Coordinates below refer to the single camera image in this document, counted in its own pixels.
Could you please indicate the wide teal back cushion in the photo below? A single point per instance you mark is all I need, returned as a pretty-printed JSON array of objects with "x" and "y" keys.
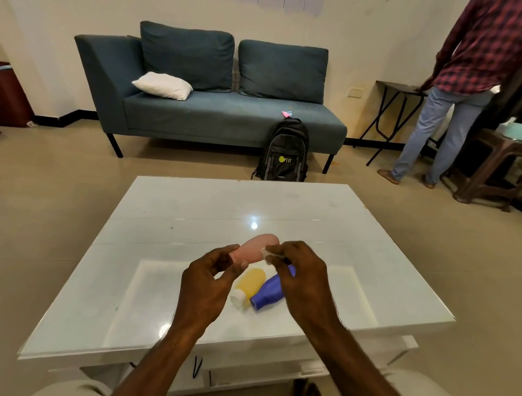
[{"x": 283, "y": 69}]

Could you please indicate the white bottle cap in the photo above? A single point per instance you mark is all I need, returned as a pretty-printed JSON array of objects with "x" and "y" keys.
[{"x": 270, "y": 253}]

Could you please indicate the blue squeeze bottle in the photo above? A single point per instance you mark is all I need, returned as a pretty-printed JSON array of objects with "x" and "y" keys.
[{"x": 269, "y": 291}]

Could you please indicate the white glossy coffee table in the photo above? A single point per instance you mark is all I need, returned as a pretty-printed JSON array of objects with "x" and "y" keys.
[{"x": 163, "y": 228}]

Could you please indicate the white wall socket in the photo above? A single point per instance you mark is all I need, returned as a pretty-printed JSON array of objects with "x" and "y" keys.
[{"x": 356, "y": 93}]

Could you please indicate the person's left forearm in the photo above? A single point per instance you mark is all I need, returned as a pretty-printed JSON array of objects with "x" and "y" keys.
[{"x": 159, "y": 363}]

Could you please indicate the person's right forearm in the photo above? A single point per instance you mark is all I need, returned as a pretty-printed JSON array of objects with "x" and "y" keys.
[{"x": 350, "y": 359}]

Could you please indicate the yellow squeeze bottle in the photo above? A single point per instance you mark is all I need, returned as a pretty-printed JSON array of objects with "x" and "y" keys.
[{"x": 249, "y": 283}]

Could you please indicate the person's right hand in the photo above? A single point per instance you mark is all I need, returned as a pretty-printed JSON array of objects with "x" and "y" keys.
[{"x": 308, "y": 285}]

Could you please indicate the pink squeeze bottle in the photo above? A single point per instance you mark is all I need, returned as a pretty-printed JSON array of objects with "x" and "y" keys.
[{"x": 257, "y": 247}]

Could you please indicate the person's right thumb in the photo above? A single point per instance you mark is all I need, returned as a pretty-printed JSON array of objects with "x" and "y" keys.
[{"x": 282, "y": 270}]

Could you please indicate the brown plastic stool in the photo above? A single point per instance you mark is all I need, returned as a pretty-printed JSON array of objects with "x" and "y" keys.
[{"x": 487, "y": 167}]

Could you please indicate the paper sheets on wall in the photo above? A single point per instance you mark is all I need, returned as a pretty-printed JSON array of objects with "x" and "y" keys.
[{"x": 285, "y": 5}]

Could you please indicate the person's left thumb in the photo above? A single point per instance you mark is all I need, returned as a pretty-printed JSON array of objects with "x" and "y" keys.
[{"x": 233, "y": 274}]

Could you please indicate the black backpack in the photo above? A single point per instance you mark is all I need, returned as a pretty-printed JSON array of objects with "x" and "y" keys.
[{"x": 285, "y": 153}]

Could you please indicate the white pillow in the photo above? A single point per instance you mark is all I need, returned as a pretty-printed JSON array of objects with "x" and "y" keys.
[{"x": 163, "y": 85}]

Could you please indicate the pale teal container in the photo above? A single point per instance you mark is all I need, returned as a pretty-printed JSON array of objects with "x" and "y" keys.
[{"x": 512, "y": 128}]

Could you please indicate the dark red wooden cabinet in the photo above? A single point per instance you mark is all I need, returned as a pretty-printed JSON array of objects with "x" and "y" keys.
[{"x": 12, "y": 96}]

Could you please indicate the teal fabric sofa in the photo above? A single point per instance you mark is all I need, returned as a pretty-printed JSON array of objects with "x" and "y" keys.
[{"x": 228, "y": 112}]

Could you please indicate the small pink and blue toy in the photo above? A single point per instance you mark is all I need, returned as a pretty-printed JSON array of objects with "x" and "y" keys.
[{"x": 287, "y": 114}]

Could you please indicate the person's left hand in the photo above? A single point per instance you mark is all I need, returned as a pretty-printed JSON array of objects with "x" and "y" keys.
[{"x": 200, "y": 291}]

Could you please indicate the large teal back cushion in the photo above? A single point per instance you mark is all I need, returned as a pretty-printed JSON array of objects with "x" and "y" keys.
[{"x": 187, "y": 55}]

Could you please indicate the black folding table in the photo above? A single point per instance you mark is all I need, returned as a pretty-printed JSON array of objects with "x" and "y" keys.
[{"x": 391, "y": 102}]

